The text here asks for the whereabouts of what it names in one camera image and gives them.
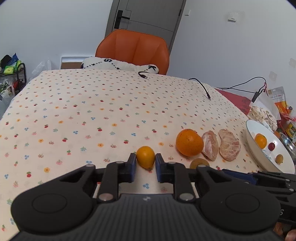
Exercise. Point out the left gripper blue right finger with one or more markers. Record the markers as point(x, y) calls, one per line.
point(164, 170)

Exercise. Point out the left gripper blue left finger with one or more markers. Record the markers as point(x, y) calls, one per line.
point(126, 170)

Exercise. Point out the small yellow-orange kumquat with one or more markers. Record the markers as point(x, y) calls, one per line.
point(145, 157)

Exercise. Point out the brown longan fruit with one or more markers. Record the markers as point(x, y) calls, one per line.
point(197, 162)

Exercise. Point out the large orange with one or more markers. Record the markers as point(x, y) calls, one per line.
point(189, 143)

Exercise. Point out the person right hand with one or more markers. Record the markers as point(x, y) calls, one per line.
point(291, 235)

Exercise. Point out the white plate with blue rim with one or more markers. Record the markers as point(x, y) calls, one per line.
point(266, 158)

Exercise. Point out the yellow-brown longan on plate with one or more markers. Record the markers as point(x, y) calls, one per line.
point(279, 159)

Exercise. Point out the small orange on plate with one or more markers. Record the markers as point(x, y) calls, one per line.
point(261, 140)

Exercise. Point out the dark red cherry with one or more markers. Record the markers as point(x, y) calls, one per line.
point(271, 146)

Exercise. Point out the floral tablecloth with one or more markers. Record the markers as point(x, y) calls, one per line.
point(65, 119)

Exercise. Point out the stainless steel bowl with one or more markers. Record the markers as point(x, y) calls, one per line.
point(289, 146)

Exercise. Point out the yellow tin can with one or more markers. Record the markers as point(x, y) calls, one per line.
point(291, 131)

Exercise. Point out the colourful table mat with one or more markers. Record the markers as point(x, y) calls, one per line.
point(240, 102)

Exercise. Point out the white pillow with black letters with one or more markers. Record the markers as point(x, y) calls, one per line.
point(111, 64)

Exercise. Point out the black power adapter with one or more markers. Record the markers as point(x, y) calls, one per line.
point(256, 94)

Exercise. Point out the white framed board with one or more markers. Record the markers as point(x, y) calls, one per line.
point(71, 62)

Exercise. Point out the orange snack bag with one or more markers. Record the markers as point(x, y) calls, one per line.
point(278, 96)

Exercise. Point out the orange chair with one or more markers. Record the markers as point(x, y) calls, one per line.
point(135, 48)

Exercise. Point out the black storage rack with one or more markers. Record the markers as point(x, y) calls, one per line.
point(13, 83)

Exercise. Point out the grey door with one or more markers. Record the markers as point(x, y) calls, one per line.
point(156, 17)

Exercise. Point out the black cable long end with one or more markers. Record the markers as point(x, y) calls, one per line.
point(207, 93)

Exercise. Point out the black cable short end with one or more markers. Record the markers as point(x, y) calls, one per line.
point(143, 74)

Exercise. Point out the black door handle lock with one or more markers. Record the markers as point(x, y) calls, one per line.
point(118, 19)

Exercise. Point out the white wall switch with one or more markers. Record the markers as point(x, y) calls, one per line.
point(232, 17)

